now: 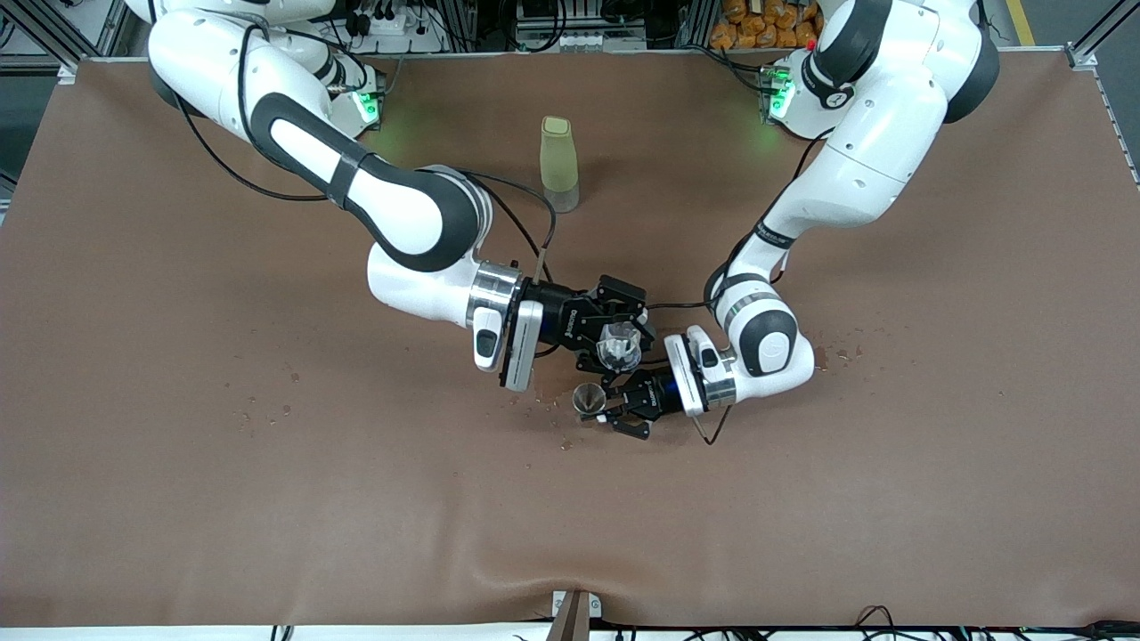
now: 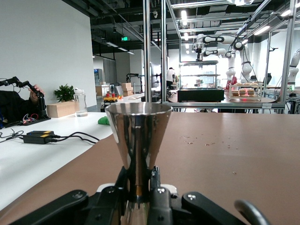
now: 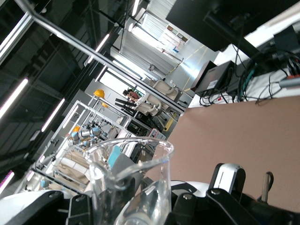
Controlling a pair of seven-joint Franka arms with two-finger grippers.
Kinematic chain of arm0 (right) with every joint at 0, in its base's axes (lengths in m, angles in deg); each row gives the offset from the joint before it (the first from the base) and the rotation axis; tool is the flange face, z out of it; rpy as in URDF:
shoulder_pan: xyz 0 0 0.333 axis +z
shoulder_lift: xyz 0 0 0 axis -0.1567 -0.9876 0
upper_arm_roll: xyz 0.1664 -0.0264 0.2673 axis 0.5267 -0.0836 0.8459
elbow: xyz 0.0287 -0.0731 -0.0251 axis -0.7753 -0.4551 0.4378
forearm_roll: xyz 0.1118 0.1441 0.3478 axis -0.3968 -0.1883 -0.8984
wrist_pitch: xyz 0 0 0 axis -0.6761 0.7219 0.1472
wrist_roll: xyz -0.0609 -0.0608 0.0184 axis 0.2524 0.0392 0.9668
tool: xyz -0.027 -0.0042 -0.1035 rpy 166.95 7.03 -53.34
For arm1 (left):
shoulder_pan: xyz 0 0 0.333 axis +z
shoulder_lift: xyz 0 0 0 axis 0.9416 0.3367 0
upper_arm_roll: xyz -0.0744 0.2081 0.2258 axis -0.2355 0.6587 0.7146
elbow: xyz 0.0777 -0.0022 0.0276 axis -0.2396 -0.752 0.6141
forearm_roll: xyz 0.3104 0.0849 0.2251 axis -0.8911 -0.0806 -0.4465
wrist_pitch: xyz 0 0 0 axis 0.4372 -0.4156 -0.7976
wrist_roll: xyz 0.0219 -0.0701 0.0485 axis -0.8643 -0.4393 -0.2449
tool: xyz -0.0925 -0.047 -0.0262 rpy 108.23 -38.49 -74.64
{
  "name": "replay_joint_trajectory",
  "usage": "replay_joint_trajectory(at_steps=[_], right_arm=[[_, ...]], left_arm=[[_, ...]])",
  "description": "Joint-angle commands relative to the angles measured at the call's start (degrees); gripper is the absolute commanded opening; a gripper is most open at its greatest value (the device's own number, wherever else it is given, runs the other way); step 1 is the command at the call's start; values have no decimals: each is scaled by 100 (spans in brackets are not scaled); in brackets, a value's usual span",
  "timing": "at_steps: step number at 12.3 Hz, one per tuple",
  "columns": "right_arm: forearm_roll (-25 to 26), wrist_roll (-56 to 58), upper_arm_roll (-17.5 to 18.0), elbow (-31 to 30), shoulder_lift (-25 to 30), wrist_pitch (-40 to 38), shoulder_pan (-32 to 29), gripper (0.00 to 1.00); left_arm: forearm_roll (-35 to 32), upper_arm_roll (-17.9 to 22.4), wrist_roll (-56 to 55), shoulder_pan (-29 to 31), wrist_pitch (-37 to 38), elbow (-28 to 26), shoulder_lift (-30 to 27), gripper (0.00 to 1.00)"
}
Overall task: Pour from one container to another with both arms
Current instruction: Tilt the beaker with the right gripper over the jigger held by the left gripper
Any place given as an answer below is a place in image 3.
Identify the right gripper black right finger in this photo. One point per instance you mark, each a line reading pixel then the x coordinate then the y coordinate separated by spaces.
pixel 181 208

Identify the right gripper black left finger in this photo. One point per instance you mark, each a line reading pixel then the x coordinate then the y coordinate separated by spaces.
pixel 79 211

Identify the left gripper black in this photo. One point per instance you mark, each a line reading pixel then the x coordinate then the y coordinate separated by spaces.
pixel 274 216

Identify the clear glass beaker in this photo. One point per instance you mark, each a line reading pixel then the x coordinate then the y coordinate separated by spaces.
pixel 131 164

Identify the grey blue-jointed robot arm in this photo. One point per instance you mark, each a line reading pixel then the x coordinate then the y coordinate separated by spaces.
pixel 86 136

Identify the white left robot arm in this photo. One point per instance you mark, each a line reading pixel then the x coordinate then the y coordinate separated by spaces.
pixel 14 204

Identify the beige cardboard sheets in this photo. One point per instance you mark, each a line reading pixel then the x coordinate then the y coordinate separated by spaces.
pixel 72 168

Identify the teal plastic panel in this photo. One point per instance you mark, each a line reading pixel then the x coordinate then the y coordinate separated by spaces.
pixel 114 157

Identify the grey chair backrest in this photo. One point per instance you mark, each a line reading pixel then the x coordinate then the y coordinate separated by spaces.
pixel 126 164

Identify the white perforated crate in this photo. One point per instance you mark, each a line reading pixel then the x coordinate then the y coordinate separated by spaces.
pixel 156 133

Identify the brown table cover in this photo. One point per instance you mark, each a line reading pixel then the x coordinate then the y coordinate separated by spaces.
pixel 234 131

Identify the white ceiling light bar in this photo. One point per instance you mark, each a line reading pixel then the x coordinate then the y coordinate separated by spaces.
pixel 53 114
pixel 135 7
pixel 102 43
pixel 14 98

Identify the beige office chair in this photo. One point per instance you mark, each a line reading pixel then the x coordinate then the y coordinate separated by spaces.
pixel 165 89
pixel 150 105

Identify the large yellow hard hat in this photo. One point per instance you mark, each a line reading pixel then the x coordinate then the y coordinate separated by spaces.
pixel 99 93

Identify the brown and red figure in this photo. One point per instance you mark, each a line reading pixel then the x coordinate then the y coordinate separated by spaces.
pixel 132 95

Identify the black computer box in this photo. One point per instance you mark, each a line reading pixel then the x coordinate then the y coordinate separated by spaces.
pixel 211 77

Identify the grey corrugated partition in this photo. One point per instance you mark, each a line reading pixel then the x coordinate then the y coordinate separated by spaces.
pixel 145 47

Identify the shelf of white boxes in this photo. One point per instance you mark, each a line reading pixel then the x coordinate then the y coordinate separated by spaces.
pixel 174 38

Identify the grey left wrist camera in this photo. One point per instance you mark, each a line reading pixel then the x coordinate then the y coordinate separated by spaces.
pixel 230 174

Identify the yellow post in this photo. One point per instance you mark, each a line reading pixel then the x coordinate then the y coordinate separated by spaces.
pixel 169 124

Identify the silver aluminium frame beam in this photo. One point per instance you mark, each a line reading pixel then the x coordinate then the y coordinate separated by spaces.
pixel 70 39

